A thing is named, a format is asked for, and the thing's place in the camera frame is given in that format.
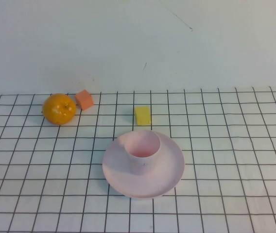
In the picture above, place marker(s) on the pink plastic cup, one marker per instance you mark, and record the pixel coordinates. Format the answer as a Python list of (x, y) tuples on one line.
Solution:
[(141, 165)]

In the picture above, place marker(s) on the pink plastic plate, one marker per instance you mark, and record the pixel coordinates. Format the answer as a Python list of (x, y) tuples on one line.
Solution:
[(169, 170)]

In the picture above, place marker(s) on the yellow foam block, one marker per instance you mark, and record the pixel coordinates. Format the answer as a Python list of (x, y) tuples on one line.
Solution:
[(143, 116)]

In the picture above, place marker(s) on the orange foam cube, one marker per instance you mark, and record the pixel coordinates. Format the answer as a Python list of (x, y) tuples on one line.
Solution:
[(84, 100)]

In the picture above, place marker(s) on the white grid-lined table mat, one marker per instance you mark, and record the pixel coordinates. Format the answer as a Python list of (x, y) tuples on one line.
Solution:
[(201, 157)]

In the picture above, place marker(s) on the orange fruit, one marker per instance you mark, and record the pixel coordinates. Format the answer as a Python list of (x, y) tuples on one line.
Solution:
[(59, 109)]

